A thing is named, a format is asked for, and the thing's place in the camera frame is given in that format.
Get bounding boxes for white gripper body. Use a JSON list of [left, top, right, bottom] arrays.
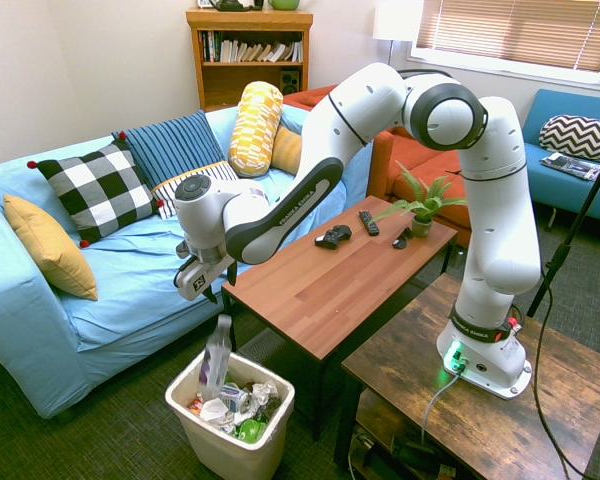
[[173, 253, 237, 302]]

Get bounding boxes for clear plastic water bottle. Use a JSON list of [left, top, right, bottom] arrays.
[[199, 313, 234, 401]]

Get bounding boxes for white plastic trash bin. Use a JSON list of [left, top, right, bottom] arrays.
[[164, 349, 296, 480]]

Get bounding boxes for light blue covered sofa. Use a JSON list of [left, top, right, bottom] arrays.
[[0, 102, 376, 420]]

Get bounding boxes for floor vent grille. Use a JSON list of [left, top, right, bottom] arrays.
[[237, 327, 281, 359]]

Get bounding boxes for reddish wooden coffee table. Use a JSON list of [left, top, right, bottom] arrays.
[[221, 194, 460, 441]]

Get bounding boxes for white navy striped pillow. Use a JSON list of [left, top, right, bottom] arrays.
[[151, 159, 240, 220]]

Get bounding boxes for white blue drink can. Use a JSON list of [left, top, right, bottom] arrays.
[[218, 382, 251, 412]]

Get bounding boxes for black game controller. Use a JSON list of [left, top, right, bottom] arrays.
[[313, 224, 354, 250]]

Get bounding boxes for crumpled grey paper ball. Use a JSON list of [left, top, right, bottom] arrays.
[[249, 379, 281, 409]]

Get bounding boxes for crumpled white paper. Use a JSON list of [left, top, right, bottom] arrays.
[[198, 397, 234, 424]]

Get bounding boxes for mustard yellow pillow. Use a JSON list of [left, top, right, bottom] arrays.
[[3, 193, 100, 302], [269, 124, 304, 176]]

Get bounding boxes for black white checkered pillow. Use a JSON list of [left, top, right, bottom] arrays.
[[27, 131, 166, 249]]

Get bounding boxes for green crushed can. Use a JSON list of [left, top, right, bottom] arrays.
[[234, 418, 269, 442]]

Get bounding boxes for blue striped pillow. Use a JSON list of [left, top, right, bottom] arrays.
[[111, 109, 227, 191]]

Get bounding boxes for black remote control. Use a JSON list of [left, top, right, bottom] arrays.
[[358, 210, 381, 236]]

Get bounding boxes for yellow white patterned pillow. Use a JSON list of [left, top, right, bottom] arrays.
[[228, 80, 285, 178]]

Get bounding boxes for wooden bookshelf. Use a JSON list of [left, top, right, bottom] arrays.
[[185, 8, 315, 112]]

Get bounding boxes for potted green fern plant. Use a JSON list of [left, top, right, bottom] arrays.
[[369, 160, 469, 239]]

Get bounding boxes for orange armchair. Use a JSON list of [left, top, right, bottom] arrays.
[[283, 84, 474, 249]]

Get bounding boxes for row of books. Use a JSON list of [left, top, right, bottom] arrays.
[[201, 30, 304, 64]]

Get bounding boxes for black white shelf object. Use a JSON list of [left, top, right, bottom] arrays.
[[197, 0, 265, 12]]

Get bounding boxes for rustic dark wooden table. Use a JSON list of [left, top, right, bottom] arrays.
[[333, 272, 600, 480]]

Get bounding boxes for white shade floor lamp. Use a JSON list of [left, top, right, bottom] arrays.
[[372, 0, 425, 69]]

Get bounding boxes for blue bench sofa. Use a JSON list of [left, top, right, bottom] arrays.
[[522, 88, 600, 226]]

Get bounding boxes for magazine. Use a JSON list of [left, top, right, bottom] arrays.
[[539, 152, 600, 182]]

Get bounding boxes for wooden window blinds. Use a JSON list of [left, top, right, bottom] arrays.
[[416, 0, 600, 74]]

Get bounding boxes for black white zigzag pillow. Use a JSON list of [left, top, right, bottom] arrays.
[[538, 113, 600, 166]]

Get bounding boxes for grey base cable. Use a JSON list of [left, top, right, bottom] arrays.
[[419, 372, 461, 446]]

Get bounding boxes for black hanging cable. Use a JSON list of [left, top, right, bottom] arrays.
[[532, 269, 589, 480]]

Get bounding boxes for black camera stand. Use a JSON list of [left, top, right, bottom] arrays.
[[527, 144, 600, 319]]

